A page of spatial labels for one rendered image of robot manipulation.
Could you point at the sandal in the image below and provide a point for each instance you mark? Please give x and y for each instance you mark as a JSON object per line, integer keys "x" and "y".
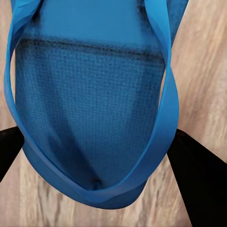
{"x": 88, "y": 76}

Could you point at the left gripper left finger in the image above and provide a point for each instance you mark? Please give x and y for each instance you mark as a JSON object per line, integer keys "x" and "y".
{"x": 11, "y": 142}

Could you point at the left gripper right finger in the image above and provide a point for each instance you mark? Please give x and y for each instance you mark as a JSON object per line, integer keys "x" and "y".
{"x": 202, "y": 180}

